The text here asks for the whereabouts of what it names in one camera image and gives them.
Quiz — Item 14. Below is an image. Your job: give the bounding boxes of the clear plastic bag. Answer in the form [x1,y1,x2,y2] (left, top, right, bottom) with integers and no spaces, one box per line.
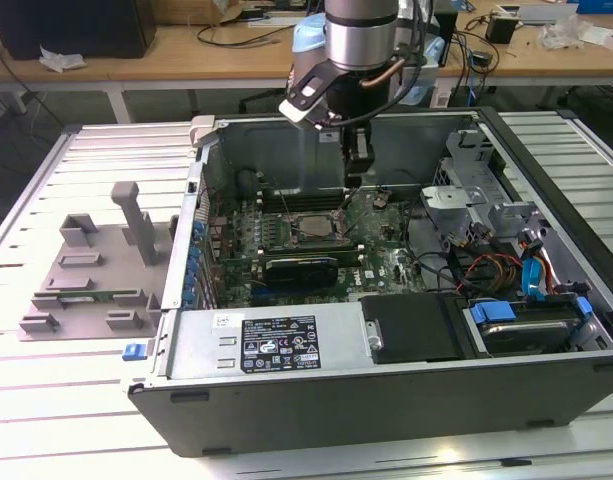
[538,14,587,51]

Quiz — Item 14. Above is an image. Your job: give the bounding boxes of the black plastic shroud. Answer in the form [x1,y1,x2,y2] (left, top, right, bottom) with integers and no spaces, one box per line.
[358,293,470,364]

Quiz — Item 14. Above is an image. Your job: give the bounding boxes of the white flat box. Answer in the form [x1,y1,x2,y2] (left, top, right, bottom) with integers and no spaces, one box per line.
[583,24,613,54]

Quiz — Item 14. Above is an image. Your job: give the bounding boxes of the black RAM slot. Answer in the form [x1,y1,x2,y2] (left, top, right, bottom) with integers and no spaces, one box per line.
[261,241,363,251]
[261,187,346,195]
[261,197,346,206]
[261,192,346,200]
[261,202,346,212]
[261,248,363,261]

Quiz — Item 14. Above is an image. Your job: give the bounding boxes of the green motherboard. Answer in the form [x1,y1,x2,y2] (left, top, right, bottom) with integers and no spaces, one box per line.
[205,187,422,309]

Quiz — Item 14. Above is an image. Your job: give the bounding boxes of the thin orange wire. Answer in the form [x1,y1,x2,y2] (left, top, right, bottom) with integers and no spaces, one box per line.
[544,244,560,296]

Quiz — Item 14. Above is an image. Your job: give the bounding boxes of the silver metal drive cage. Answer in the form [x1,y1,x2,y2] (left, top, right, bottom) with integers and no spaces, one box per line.
[419,128,545,254]

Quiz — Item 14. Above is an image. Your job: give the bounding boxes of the hard disk in blue carrier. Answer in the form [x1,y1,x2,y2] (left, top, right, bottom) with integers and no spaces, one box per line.
[468,297,595,357]

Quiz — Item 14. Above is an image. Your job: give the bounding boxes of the black power adapter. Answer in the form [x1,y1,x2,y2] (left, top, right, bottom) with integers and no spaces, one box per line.
[485,13,517,45]

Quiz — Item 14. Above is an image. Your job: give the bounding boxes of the wooden desk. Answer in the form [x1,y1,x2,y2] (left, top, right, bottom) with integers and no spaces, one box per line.
[0,0,613,126]

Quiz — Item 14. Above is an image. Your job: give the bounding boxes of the silver power supply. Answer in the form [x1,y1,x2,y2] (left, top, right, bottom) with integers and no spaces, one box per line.
[165,302,375,379]

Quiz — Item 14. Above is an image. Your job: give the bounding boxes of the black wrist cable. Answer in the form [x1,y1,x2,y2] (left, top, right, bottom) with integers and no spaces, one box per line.
[360,0,437,121]

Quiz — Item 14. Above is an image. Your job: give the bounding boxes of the black graphics card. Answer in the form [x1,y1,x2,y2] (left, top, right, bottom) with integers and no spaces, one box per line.
[263,255,338,290]

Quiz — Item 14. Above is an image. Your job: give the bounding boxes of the red yellow power wires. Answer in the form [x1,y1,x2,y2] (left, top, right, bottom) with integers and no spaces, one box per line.
[448,249,526,297]

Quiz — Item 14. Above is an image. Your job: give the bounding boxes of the CPU socket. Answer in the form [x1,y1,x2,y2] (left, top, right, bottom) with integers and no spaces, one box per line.
[285,212,352,246]

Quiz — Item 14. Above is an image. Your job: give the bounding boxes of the large black computer tower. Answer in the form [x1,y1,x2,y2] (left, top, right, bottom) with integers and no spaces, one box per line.
[0,0,157,61]

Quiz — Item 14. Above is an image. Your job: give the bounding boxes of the grey parts rack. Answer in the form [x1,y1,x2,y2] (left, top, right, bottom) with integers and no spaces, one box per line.
[18,180,180,344]

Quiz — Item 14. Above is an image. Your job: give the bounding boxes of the wide blue wire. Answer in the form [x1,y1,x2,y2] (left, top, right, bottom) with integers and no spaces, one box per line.
[519,228,551,302]

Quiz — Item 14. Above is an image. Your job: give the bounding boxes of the crumpled white paper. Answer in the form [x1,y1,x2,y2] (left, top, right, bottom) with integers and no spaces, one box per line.
[38,45,87,74]

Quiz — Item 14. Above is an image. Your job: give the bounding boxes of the grey plastic case hinge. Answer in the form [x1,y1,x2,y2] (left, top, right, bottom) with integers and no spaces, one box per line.
[189,114,222,149]

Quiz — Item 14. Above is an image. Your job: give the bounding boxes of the open black PC case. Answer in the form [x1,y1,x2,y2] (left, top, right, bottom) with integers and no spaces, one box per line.
[119,105,613,459]

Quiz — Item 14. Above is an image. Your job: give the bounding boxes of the blue box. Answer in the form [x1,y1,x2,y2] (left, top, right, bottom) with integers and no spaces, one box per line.
[575,0,613,16]

